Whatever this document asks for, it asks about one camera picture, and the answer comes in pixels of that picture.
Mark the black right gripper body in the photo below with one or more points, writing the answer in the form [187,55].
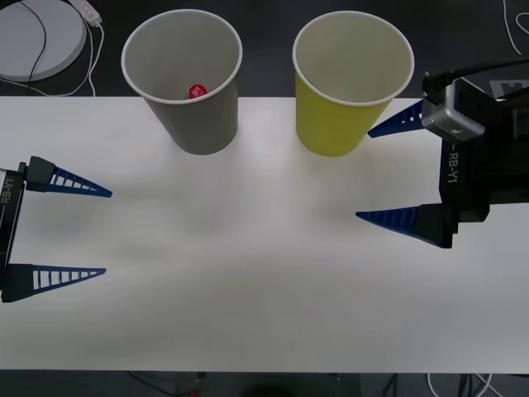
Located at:
[504,165]

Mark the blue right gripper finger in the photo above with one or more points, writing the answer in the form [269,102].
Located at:
[403,120]
[430,225]

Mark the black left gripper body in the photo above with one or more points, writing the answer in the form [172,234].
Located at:
[9,215]

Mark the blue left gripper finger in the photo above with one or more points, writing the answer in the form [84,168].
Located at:
[41,175]
[20,283]

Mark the clear bottle with red cap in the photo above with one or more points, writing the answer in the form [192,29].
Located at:
[198,92]

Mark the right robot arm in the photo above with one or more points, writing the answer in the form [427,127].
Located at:
[450,116]

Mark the yellow-green plastic bin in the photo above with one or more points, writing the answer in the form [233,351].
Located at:
[330,128]

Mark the grey marker plate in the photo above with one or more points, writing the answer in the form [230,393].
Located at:
[510,87]

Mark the white round stand base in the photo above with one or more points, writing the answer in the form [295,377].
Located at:
[25,41]

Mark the grey plastic bin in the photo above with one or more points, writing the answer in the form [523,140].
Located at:
[194,124]

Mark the white power strip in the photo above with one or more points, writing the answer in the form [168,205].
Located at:
[87,10]

